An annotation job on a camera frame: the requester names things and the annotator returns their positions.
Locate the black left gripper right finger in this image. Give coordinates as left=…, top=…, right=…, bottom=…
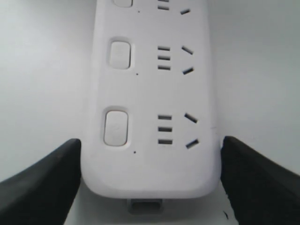
left=221, top=136, right=300, bottom=225

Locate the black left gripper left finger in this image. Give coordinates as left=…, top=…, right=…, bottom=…
left=0, top=139, right=81, bottom=225

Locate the white five-outlet power strip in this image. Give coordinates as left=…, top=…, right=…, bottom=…
left=81, top=0, right=221, bottom=214

